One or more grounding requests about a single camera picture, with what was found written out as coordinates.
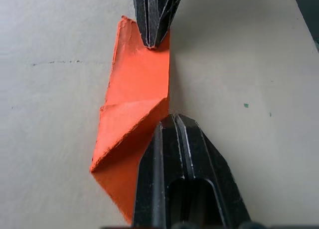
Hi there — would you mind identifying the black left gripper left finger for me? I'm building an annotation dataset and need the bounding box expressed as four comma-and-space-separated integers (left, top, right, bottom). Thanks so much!
131, 114, 194, 227

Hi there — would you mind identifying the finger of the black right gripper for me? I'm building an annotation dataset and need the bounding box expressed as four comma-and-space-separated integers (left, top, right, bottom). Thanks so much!
152, 0, 184, 49
131, 0, 160, 50

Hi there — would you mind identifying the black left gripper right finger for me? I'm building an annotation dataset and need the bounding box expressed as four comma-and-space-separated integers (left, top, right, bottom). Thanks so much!
176, 115, 251, 226

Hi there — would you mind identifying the orange paper sheet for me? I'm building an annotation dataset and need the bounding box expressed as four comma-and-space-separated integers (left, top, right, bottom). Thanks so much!
89, 15, 171, 226

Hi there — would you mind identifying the dark grey panel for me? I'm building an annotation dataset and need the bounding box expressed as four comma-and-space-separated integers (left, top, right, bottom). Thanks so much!
291, 0, 319, 53

